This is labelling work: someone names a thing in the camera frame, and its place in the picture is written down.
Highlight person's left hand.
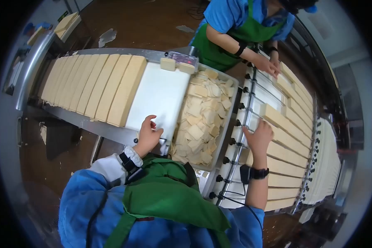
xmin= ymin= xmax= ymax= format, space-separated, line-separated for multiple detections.
xmin=133 ymin=115 xmax=164 ymax=159

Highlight black wrist band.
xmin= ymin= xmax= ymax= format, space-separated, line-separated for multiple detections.
xmin=119 ymin=152 xmax=144 ymax=185
xmin=240 ymin=164 xmax=270 ymax=185

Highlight pile of cream scrap pieces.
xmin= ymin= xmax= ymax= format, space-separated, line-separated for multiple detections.
xmin=170 ymin=69 xmax=236 ymax=165

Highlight small cream block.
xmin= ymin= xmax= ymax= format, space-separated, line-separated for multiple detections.
xmin=160 ymin=58 xmax=176 ymax=72
xmin=177 ymin=63 xmax=196 ymax=74

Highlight stack of cream sheets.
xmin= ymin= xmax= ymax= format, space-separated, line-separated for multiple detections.
xmin=54 ymin=12 xmax=82 ymax=42

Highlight person's left fingers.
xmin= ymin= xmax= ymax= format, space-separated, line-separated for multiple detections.
xmin=144 ymin=115 xmax=157 ymax=130

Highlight cream block on steel rail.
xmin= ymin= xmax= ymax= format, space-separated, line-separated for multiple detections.
xmin=27 ymin=26 xmax=47 ymax=46

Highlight person's body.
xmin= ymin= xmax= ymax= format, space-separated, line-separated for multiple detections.
xmin=58 ymin=153 xmax=265 ymax=248

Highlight row of wide cream slabs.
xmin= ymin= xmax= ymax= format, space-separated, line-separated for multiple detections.
xmin=40 ymin=54 xmax=148 ymax=128

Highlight rod conveyor with black knobs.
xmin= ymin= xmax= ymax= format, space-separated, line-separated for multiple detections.
xmin=209 ymin=46 xmax=321 ymax=216

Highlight person's right hand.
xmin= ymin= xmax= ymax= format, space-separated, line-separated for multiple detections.
xmin=242 ymin=119 xmax=274 ymax=159

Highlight grey plastic tray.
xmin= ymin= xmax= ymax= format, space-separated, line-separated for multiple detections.
xmin=169 ymin=63 xmax=239 ymax=172

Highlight person's right fingers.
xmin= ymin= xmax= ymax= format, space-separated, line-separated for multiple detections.
xmin=256 ymin=119 xmax=273 ymax=133

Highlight clear box with purple label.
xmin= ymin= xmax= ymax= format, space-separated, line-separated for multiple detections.
xmin=167 ymin=51 xmax=199 ymax=66

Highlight steel conveyor with white belt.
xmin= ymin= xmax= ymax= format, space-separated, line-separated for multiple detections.
xmin=15 ymin=31 xmax=202 ymax=157

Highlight row of long cream bars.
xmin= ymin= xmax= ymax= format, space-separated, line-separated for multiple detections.
xmin=246 ymin=62 xmax=314 ymax=212

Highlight white ribbed conveyor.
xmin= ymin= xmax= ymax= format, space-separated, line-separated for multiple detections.
xmin=302 ymin=118 xmax=341 ymax=205

